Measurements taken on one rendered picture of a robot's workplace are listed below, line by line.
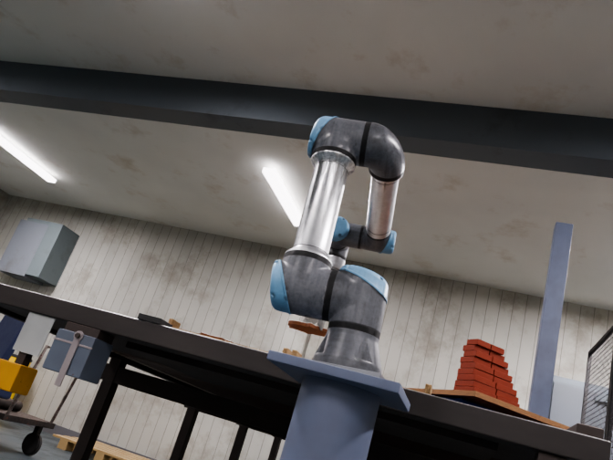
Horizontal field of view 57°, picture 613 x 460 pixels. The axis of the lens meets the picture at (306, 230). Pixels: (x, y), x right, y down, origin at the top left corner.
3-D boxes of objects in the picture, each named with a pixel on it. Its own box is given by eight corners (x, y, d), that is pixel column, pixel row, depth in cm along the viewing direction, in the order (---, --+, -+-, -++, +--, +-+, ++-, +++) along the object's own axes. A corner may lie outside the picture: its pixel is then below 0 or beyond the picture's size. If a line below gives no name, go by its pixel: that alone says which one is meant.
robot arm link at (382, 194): (416, 119, 145) (396, 236, 183) (373, 112, 147) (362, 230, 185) (410, 150, 138) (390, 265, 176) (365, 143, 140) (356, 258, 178)
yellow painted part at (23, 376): (8, 392, 164) (45, 314, 172) (-16, 383, 167) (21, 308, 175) (26, 396, 171) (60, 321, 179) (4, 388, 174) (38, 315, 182)
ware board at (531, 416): (587, 438, 201) (587, 433, 202) (474, 396, 187) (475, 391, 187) (490, 426, 246) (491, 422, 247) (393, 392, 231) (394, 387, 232)
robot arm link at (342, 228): (362, 218, 175) (362, 232, 185) (327, 212, 177) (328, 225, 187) (358, 242, 172) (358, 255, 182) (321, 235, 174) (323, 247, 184)
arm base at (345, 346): (368, 371, 113) (378, 323, 117) (300, 360, 120) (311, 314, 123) (388, 386, 126) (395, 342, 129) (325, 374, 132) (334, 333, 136)
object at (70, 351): (71, 391, 158) (98, 328, 164) (32, 378, 163) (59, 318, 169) (94, 396, 168) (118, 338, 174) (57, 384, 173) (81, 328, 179)
